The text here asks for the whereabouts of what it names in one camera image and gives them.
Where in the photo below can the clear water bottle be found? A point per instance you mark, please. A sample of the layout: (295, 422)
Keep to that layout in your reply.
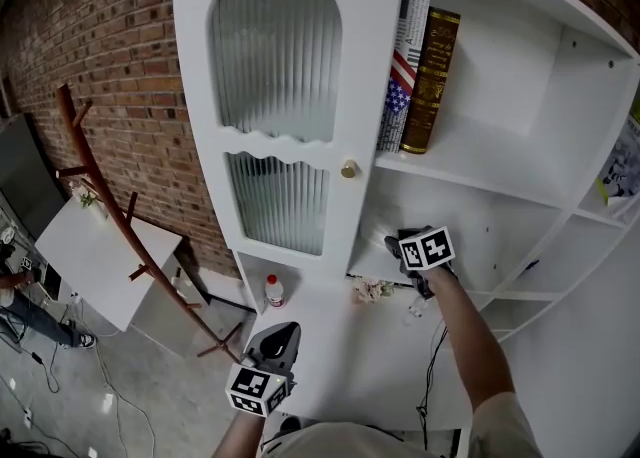
(415, 311)

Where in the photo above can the gold door knob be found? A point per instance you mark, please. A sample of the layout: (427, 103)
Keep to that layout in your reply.
(349, 169)

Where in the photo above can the wooden coat rack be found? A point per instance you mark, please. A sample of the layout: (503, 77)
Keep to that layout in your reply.
(115, 211)

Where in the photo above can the flag print book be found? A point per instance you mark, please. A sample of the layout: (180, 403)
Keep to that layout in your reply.
(407, 71)

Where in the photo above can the person's right forearm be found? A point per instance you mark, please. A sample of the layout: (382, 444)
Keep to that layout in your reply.
(470, 341)

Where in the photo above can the brown gold book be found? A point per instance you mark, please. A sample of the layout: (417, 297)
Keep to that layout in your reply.
(430, 86)

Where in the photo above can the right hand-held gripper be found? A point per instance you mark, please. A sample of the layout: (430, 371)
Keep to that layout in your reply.
(430, 248)

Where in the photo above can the white flowers in vase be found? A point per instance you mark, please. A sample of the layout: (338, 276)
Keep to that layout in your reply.
(90, 201)

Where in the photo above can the person's black shoe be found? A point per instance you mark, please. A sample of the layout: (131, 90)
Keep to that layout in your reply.
(290, 424)

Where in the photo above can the person's left forearm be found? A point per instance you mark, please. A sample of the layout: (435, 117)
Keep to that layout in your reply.
(240, 438)

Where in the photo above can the person's light shirt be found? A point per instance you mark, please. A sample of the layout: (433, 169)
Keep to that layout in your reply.
(505, 431)

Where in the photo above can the white table top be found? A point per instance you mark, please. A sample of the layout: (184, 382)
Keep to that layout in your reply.
(360, 361)

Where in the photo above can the white shelf cabinet with desk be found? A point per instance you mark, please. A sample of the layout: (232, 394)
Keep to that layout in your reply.
(500, 146)

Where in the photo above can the small white table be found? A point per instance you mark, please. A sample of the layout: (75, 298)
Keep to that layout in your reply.
(100, 251)

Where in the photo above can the green and white magazine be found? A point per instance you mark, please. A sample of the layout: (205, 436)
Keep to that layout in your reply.
(622, 171)

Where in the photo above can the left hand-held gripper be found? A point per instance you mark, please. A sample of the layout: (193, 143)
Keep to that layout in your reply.
(257, 388)

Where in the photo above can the pink flowers in vase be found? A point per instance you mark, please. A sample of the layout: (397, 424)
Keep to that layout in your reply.
(371, 290)

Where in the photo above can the white cabinet door ribbed glass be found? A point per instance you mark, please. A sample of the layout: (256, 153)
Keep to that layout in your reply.
(360, 46)

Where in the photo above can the red cap white bottle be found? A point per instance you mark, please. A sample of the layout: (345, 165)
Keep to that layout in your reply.
(274, 292)

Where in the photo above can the grey cabinet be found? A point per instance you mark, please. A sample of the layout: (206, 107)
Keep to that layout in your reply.
(25, 176)

